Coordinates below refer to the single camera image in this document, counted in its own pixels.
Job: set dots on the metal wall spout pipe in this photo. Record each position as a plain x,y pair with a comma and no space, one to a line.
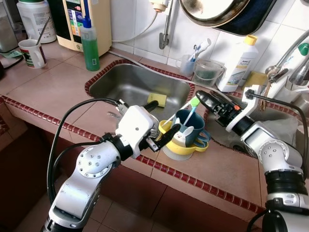
166,29

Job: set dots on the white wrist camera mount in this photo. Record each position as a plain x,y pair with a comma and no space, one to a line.
137,123
244,113

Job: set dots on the dark blue hanging pan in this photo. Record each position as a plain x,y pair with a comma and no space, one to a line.
256,19

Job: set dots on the green white toothbrush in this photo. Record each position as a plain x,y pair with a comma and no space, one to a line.
194,102

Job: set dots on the white bottle yellow cap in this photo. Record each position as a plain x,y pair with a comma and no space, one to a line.
239,65

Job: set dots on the white jar green lid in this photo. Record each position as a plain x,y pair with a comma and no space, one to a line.
36,21

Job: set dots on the white printed mug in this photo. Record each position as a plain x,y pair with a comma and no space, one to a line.
31,55

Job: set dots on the clear plastic bag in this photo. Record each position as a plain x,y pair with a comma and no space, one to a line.
287,130

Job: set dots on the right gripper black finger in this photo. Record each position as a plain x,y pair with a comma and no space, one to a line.
206,99

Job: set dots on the hanging metal wok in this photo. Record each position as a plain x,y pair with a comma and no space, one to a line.
212,12

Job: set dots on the clear toothbrush cup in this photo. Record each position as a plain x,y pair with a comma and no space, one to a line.
188,66

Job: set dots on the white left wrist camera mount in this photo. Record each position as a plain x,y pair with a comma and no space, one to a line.
137,123

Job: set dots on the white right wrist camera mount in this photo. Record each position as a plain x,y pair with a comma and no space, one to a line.
244,113

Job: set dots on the chrome gooseneck faucet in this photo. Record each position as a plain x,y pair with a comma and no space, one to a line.
299,72

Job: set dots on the beige water filter machine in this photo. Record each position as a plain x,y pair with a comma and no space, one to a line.
101,24

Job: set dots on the small steel cup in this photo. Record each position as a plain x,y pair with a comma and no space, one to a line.
300,104

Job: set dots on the green banknote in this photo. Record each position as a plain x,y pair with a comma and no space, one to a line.
9,53

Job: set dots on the dark stirring spoon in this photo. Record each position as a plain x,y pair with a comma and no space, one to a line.
42,33

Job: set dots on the white wall tap valve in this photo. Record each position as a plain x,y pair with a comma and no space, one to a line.
158,5

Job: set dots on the steel sink basin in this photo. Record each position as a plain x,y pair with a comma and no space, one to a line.
222,137
125,84

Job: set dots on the mustard yellow sponge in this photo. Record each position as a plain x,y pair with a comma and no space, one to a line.
256,79

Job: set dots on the white blue toothbrush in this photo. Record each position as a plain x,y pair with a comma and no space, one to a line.
200,48

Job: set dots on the grey translucent container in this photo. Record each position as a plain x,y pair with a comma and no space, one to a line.
7,29

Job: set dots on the clear plastic jug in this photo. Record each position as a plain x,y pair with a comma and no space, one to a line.
208,75

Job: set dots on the white bottle green cap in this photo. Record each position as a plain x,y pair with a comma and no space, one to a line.
303,49

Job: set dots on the white plastic cup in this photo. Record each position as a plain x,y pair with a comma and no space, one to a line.
176,157

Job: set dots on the green dish soap bottle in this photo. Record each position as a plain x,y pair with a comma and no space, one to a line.
90,50

